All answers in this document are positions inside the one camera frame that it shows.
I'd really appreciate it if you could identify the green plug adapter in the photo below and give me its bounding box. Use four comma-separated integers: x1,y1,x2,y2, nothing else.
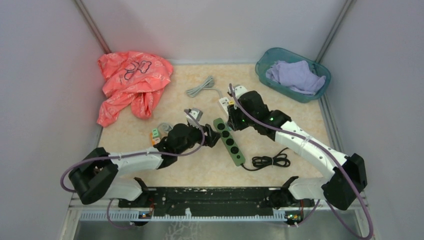
151,128,161,139

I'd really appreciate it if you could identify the teal plastic basket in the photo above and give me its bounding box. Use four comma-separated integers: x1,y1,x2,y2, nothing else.
255,47,332,103

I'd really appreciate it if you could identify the grey coiled cable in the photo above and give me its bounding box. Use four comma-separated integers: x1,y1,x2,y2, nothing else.
184,75,224,100

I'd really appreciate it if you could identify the green power strip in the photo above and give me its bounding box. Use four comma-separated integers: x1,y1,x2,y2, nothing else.
213,117,246,167

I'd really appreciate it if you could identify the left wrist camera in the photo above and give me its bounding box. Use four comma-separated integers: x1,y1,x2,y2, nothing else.
184,108,203,127

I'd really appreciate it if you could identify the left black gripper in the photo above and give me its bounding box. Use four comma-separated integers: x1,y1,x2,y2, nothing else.
176,120,222,156

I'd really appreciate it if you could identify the orange power strip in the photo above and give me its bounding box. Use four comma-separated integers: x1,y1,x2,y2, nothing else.
150,137,161,146

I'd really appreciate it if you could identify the lavender cloth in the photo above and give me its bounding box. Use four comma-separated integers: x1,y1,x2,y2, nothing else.
265,60,327,95

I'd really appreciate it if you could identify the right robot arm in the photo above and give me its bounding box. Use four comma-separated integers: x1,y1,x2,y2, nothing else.
227,86,368,211

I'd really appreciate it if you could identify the white power strip with USB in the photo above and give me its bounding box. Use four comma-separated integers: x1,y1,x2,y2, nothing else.
218,96,232,115

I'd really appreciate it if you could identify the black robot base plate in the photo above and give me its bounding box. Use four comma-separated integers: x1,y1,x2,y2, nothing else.
118,187,315,217

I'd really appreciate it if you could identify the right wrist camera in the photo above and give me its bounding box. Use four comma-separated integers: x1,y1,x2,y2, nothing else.
228,84,248,99

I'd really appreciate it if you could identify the pink patterned cloth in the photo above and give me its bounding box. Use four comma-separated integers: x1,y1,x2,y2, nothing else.
96,51,174,128

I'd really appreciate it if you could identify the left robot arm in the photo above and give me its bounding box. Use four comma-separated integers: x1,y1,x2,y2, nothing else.
66,123,221,207

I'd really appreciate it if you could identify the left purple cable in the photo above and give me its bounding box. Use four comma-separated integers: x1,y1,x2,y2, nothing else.
59,110,207,231

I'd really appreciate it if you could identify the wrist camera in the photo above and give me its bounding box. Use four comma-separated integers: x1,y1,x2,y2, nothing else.
184,108,203,127
228,84,248,99

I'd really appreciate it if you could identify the aluminium front rail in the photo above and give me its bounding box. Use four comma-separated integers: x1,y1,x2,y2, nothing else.
70,197,323,224

